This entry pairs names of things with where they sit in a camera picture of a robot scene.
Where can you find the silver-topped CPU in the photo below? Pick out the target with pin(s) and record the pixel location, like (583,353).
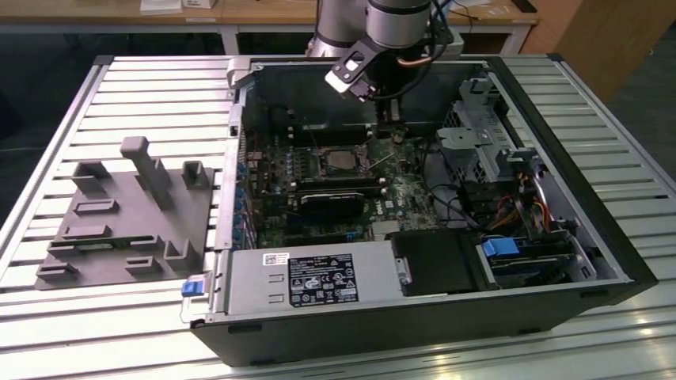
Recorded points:
(341,159)

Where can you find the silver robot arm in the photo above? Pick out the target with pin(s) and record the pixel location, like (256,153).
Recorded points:
(399,23)

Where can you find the RAM slot with white latches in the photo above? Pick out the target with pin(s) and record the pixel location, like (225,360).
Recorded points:
(332,136)
(332,142)

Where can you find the RAM slot with black latches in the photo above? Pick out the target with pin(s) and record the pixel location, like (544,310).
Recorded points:
(332,139)
(332,145)

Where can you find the CPU socket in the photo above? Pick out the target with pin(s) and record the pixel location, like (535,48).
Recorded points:
(321,162)

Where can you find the small white box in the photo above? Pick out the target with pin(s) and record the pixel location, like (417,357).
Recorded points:
(455,44)

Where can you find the metal drive cage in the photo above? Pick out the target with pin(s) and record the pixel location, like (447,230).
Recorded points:
(464,136)

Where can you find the wooden desk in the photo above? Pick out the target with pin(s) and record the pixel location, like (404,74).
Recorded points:
(264,17)

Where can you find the green motherboard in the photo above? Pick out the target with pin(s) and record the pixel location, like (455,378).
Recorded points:
(407,198)

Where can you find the black graphics card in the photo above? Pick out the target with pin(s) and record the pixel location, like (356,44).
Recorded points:
(329,204)

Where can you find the silver finned heatsink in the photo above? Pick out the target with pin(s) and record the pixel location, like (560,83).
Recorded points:
(385,229)

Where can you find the wooden cabinet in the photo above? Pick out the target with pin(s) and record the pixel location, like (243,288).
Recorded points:
(607,39)

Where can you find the hard disk in blue carrier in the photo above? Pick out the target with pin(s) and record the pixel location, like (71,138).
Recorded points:
(499,248)

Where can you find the silver power supply with label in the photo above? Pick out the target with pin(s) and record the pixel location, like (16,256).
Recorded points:
(248,285)

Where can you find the grey parts rack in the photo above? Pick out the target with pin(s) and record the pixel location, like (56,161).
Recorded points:
(121,221)

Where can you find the blue case latch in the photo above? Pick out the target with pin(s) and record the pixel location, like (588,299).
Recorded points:
(191,288)

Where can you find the black and silver PC case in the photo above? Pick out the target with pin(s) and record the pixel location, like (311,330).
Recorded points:
(369,340)

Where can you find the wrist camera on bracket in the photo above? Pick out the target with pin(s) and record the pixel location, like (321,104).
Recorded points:
(337,81)

